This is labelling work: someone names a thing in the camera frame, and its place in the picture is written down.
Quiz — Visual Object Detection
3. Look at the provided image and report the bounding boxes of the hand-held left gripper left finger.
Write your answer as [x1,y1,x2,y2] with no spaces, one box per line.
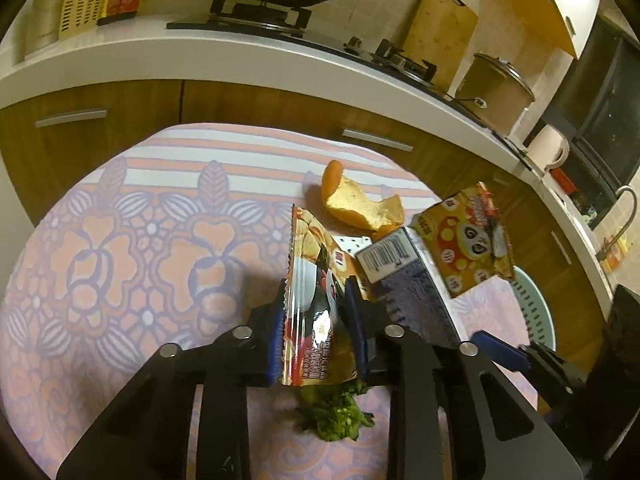
[56,282,292,480]

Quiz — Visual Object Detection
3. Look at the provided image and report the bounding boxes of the yellow panda snack packet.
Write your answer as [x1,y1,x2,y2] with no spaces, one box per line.
[410,182,516,300]

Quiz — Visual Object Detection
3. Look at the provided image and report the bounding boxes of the wooden cutting board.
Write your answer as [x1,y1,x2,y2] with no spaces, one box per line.
[402,0,480,91]

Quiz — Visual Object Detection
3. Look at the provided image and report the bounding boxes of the yellow and white wall cabinet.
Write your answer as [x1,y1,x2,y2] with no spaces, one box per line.
[480,0,603,58]

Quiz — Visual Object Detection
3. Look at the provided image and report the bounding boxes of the red chip bag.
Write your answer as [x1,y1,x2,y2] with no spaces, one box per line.
[281,204,373,387]

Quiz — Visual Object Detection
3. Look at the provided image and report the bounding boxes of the white electric kettle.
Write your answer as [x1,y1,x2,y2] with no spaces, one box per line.
[527,125,571,176]

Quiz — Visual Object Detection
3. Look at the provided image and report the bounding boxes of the silver kitchen faucet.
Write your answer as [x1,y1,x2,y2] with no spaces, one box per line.
[595,185,640,261]

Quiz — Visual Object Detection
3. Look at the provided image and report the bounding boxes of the white spotted wrapper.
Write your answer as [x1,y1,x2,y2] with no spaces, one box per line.
[334,232,373,261]

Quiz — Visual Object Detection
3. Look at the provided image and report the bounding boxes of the green vegetable scraps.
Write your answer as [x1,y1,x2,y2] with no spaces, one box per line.
[297,382,376,443]

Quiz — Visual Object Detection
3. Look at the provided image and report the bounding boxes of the black gas stove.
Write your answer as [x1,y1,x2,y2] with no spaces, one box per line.
[166,0,451,98]

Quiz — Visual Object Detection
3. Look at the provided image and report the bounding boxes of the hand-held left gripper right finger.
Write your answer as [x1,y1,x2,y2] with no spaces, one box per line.
[342,276,583,480]

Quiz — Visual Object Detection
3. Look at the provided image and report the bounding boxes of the red container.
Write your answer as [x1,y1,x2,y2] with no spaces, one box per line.
[550,167,578,193]

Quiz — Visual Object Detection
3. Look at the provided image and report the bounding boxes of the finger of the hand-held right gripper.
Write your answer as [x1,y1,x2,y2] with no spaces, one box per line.
[470,331,586,402]

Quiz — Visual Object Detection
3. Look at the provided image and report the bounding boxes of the dark carton with barcode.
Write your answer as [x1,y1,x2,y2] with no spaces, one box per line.
[354,226,461,348]

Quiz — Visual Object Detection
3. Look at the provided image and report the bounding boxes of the pink patterned tablecloth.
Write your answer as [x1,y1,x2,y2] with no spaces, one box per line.
[0,122,541,480]

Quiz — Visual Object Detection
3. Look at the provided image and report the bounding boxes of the orange peel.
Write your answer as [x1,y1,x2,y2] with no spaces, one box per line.
[320,160,405,241]

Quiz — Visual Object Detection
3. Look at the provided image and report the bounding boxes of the yellow perforated rack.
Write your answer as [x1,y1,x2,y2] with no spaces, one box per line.
[58,0,108,41]

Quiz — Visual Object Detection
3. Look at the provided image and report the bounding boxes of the light blue plastic basket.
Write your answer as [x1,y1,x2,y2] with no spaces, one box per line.
[510,265,557,356]

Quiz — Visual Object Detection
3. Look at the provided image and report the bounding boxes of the brown rice cooker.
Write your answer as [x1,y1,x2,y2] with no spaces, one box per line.
[455,52,537,131]

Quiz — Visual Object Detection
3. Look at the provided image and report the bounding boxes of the dark window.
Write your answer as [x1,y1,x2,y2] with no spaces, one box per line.
[545,15,640,231]

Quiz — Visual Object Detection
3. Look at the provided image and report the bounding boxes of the silver cabinet handle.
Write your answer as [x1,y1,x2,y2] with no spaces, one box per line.
[342,129,415,152]
[35,108,108,128]
[550,231,573,265]

